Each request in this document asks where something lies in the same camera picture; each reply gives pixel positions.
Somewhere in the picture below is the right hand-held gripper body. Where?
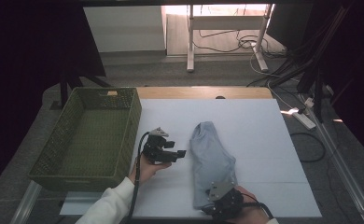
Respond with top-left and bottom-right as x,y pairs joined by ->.
207,181 -> 245,220

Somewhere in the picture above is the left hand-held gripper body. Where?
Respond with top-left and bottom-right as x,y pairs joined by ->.
142,126 -> 178,166

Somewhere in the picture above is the light blue knit vest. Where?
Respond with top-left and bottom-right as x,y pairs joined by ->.
189,120 -> 238,210

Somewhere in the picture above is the green woven basket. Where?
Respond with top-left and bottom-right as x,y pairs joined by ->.
28,86 -> 143,193

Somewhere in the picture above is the person's left hand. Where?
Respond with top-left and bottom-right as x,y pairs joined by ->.
128,154 -> 174,187

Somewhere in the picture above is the person's right hand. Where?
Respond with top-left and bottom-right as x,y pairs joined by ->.
225,185 -> 270,224

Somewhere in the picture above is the white table mat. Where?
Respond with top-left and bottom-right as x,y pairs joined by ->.
59,98 -> 323,218

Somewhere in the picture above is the black floor stand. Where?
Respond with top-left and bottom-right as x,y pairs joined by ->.
49,66 -> 113,110

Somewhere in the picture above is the white power strip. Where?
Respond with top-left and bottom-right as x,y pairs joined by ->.
290,110 -> 317,131

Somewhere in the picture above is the white cabinet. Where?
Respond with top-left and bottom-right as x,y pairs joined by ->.
83,6 -> 166,53

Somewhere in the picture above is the black upright stand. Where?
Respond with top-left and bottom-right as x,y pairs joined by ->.
296,62 -> 337,124

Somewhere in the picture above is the dark curtain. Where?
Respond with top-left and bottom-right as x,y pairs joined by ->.
0,0 -> 106,188
323,0 -> 364,166

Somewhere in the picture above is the dark monitor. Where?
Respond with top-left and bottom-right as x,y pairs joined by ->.
265,3 -> 315,50

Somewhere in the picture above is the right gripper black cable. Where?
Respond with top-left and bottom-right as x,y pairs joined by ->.
242,192 -> 274,220

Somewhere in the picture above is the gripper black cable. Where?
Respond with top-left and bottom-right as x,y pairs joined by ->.
125,131 -> 151,224
242,192 -> 274,220

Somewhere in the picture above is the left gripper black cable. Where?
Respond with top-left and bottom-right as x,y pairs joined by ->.
125,131 -> 151,224

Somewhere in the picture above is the black looped floor cable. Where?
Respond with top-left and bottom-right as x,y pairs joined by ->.
290,132 -> 327,163

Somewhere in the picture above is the long aluminium rail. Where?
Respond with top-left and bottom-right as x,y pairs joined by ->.
298,92 -> 364,224

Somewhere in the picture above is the black cable tangle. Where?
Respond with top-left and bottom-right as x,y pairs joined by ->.
192,29 -> 284,59

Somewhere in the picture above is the white desk frame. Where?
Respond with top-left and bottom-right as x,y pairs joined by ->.
186,3 -> 275,73

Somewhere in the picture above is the black cable bundle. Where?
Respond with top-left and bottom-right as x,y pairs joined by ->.
246,6 -> 352,90

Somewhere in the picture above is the short aluminium rail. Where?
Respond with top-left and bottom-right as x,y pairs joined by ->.
10,180 -> 43,224

